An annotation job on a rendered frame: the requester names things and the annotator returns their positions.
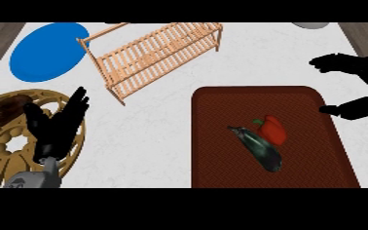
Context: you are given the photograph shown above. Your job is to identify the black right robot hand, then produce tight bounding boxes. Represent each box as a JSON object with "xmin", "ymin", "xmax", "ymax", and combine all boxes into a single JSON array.
[{"xmin": 308, "ymin": 53, "xmax": 368, "ymax": 122}]

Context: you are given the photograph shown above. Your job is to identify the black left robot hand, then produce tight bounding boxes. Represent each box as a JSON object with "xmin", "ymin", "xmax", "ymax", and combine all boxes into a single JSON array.
[{"xmin": 23, "ymin": 86, "xmax": 92, "ymax": 164}]

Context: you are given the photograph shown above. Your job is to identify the dark red tray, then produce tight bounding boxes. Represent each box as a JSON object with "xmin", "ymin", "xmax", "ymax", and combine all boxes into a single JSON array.
[{"xmin": 190, "ymin": 85, "xmax": 363, "ymax": 189}]

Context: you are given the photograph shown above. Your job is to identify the wooden tiered shelf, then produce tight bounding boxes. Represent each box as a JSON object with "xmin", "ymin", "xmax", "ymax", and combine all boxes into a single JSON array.
[{"xmin": 77, "ymin": 22, "xmax": 225, "ymax": 107}]

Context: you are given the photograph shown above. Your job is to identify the tan wicker basket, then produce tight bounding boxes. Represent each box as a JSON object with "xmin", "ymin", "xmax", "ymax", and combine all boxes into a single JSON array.
[{"xmin": 0, "ymin": 89, "xmax": 88, "ymax": 189}]

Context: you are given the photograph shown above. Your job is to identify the brown item in basket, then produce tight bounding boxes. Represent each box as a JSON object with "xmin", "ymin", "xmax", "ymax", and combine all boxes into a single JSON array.
[{"xmin": 0, "ymin": 94, "xmax": 34, "ymax": 129}]

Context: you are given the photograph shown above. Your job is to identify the grey round object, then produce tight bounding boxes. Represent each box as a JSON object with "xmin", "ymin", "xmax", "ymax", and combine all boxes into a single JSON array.
[{"xmin": 290, "ymin": 22, "xmax": 333, "ymax": 30}]

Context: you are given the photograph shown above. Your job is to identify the blue round placemat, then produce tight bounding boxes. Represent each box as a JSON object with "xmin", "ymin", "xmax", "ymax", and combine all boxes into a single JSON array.
[{"xmin": 9, "ymin": 22, "xmax": 92, "ymax": 83}]

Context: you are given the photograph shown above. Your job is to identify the red bell pepper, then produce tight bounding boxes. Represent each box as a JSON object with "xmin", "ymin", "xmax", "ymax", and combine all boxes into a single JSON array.
[{"xmin": 252, "ymin": 115, "xmax": 290, "ymax": 146}]

